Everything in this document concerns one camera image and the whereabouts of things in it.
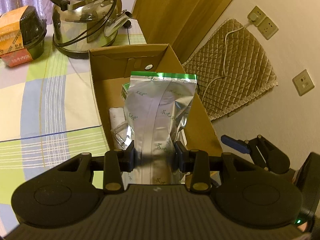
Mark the crinkled clear wrapper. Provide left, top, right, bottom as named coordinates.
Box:
left=111, top=121, right=134, bottom=150

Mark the clear packaged white item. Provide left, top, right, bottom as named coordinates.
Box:
left=109, top=107, right=126, bottom=129

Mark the silver foil pouch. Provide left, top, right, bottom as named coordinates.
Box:
left=123, top=71, right=197, bottom=185

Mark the green medicine box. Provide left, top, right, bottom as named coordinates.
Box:
left=121, top=82, right=130, bottom=100

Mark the quilted chair cushion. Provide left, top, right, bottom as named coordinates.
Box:
left=183, top=18, right=278, bottom=120

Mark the checkered tablecloth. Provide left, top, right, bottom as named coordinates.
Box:
left=0, top=17, right=148, bottom=233

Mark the cardboard box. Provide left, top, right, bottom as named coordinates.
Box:
left=88, top=43, right=224, bottom=181

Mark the wooden door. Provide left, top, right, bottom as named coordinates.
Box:
left=133, top=0, right=232, bottom=63

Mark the steel electric kettle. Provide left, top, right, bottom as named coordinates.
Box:
left=50, top=0, right=132, bottom=59

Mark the black orange food bowl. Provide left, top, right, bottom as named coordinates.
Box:
left=1, top=5, right=47, bottom=67

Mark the white charging cable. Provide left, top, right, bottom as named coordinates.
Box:
left=201, top=19, right=253, bottom=103

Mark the wall socket plate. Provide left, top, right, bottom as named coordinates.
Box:
left=247, top=6, right=279, bottom=40

